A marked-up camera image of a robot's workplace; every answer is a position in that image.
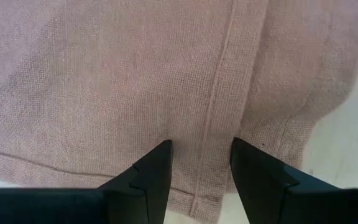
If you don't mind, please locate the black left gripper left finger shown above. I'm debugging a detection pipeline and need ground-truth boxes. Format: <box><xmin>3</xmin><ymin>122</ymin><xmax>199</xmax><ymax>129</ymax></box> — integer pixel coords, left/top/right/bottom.
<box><xmin>0</xmin><ymin>139</ymin><xmax>173</xmax><ymax>224</ymax></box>

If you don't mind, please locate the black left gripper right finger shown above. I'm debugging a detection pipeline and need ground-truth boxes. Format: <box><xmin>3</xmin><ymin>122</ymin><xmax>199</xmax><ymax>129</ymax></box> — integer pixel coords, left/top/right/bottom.
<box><xmin>230</xmin><ymin>137</ymin><xmax>358</xmax><ymax>224</ymax></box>

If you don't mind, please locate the salmon pink towel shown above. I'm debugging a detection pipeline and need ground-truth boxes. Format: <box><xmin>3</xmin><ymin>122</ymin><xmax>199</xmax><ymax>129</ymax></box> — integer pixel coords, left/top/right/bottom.
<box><xmin>0</xmin><ymin>0</ymin><xmax>358</xmax><ymax>224</ymax></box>

